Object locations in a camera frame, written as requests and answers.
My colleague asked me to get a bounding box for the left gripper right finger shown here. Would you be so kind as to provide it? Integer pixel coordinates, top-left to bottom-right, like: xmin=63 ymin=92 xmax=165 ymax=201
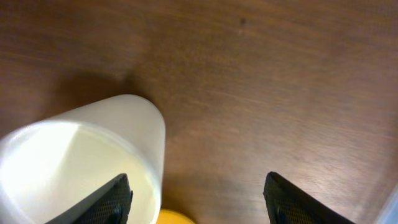
xmin=263 ymin=172 xmax=353 ymax=224

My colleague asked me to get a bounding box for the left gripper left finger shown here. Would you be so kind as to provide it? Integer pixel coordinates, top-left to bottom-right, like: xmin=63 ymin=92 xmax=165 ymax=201
xmin=46 ymin=174 xmax=133 ymax=224

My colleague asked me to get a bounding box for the yellow small bowl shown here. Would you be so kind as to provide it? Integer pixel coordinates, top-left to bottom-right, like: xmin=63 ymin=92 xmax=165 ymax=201
xmin=156 ymin=209 xmax=195 ymax=224

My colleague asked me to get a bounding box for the cream plastic cup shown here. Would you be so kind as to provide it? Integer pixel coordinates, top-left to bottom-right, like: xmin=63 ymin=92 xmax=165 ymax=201
xmin=1 ymin=95 xmax=166 ymax=224

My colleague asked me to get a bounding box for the clear plastic storage container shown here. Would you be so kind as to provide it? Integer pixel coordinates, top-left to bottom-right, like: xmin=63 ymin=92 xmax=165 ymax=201
xmin=376 ymin=185 xmax=398 ymax=224

